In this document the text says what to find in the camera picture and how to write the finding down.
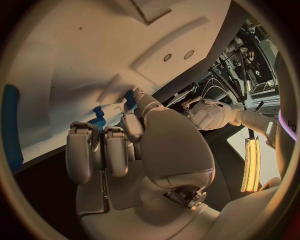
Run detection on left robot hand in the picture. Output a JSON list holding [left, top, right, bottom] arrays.
[[181, 96, 204, 111]]

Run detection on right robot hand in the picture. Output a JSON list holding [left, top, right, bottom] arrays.
[[65, 87, 222, 240]]

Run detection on small blue peg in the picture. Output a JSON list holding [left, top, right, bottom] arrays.
[[124, 89, 139, 111]]

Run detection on white task board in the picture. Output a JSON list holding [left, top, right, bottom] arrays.
[[3, 0, 233, 167]]

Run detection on person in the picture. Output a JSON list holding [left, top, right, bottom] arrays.
[[225, 36, 257, 64]]

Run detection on blue bolt-shaped peg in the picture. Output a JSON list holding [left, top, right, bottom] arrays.
[[86, 105, 108, 133]]

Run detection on glowing light bar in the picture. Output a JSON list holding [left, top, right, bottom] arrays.
[[240, 136, 262, 193]]

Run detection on white cable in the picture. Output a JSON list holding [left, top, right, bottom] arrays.
[[202, 77, 226, 100], [201, 84, 230, 103]]

